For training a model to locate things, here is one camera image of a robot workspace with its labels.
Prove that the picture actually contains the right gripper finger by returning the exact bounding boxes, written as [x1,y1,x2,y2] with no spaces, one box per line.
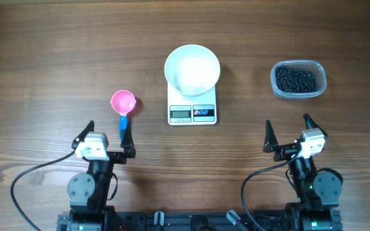
[303,113,328,139]
[263,120,279,153]

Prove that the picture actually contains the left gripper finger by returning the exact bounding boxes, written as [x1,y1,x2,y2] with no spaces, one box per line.
[71,120,94,150]
[119,123,136,158]

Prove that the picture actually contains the pink scoop blue handle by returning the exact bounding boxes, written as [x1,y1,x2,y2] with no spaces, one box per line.
[110,90,136,141]

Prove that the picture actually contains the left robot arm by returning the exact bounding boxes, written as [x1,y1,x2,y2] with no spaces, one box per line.
[57,117,136,231]

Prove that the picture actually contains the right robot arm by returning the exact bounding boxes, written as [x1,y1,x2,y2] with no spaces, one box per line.
[263,114,344,230]

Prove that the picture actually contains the white digital kitchen scale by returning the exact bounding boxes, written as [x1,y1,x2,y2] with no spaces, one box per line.
[167,84,218,126]

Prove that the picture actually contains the white round bowl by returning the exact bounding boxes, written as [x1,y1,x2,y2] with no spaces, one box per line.
[164,44,221,97]

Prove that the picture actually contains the clear plastic container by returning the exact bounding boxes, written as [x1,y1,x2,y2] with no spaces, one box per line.
[270,60,327,99]

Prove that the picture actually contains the black beans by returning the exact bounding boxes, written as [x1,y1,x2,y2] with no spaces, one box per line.
[275,65,317,93]

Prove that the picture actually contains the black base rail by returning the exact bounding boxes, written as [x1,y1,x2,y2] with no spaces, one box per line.
[57,210,343,231]

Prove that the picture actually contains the right black camera cable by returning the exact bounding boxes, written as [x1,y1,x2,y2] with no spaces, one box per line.
[240,150,301,231]

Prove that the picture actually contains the black camera cable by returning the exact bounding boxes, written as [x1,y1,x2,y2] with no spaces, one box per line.
[240,150,301,231]
[10,150,76,231]

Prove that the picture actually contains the left black camera cable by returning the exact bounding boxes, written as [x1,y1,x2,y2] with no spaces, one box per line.
[10,150,76,231]

